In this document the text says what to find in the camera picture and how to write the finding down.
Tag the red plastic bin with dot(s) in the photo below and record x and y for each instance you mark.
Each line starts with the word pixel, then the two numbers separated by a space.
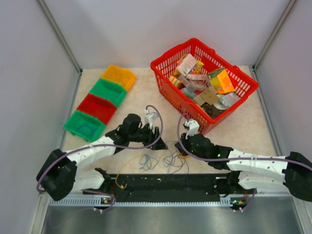
pixel 97 107

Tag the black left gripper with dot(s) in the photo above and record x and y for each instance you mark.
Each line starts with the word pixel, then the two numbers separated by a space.
pixel 151 137

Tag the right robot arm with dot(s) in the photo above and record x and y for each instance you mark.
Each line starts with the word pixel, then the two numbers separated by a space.
pixel 292 173

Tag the green plastic bin front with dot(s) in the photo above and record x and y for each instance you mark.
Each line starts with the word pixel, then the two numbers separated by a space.
pixel 85 126

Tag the yellow plastic bin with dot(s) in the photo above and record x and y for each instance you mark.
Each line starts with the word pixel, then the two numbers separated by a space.
pixel 122 76

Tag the orange green carton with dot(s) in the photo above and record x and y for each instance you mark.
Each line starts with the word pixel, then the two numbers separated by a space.
pixel 221 81

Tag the green plastic bin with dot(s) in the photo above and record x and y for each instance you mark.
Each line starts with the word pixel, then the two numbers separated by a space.
pixel 85 126
pixel 110 91

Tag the metal front plate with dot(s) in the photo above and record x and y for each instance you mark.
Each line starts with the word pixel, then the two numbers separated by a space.
pixel 271 215

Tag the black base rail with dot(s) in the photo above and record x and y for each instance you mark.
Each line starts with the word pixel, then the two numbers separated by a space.
pixel 171 188

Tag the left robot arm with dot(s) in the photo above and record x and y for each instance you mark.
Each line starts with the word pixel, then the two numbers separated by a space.
pixel 63 173

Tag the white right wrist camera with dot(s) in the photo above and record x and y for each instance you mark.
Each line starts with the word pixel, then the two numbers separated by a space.
pixel 192 127

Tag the brown cardboard box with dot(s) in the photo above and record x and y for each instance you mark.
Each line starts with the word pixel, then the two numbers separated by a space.
pixel 208 96

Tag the pink box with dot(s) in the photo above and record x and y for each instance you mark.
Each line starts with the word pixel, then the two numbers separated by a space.
pixel 185 66

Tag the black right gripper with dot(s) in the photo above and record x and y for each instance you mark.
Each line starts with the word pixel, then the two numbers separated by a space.
pixel 184 140

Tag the green plastic bin rear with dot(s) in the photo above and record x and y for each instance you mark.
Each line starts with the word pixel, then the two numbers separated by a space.
pixel 110 91

